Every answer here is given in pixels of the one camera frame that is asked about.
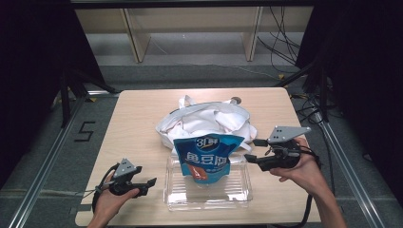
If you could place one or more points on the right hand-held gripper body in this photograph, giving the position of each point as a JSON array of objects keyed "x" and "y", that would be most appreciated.
[{"x": 283, "y": 148}]

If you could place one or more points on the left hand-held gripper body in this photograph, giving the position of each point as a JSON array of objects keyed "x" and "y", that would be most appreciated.
[{"x": 124, "y": 177}]

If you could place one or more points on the blue snack packet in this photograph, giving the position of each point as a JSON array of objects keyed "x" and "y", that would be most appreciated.
[{"x": 205, "y": 156}]

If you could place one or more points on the clear plastic box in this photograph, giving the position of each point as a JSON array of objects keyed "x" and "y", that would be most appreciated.
[{"x": 207, "y": 193}]

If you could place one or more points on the white cloth tote bag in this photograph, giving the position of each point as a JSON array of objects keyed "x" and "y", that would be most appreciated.
[{"x": 206, "y": 122}]

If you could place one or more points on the person's left hand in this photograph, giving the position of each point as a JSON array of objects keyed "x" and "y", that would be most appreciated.
[{"x": 109, "y": 202}]

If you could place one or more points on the person's right hand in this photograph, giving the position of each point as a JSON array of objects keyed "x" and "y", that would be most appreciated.
[{"x": 304, "y": 174}]

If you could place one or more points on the black metal stand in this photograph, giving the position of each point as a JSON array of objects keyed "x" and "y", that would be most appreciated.
[
  {"x": 68, "y": 95},
  {"x": 321, "y": 91}
]

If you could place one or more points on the dark curtain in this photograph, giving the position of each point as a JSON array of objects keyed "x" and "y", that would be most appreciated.
[
  {"x": 364, "y": 79},
  {"x": 38, "y": 79}
]

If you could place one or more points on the light wooden shelf unit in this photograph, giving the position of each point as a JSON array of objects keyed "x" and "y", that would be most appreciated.
[{"x": 190, "y": 22}]

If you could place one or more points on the aluminium frame rail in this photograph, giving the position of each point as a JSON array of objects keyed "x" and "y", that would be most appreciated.
[
  {"x": 47, "y": 161},
  {"x": 348, "y": 171}
]

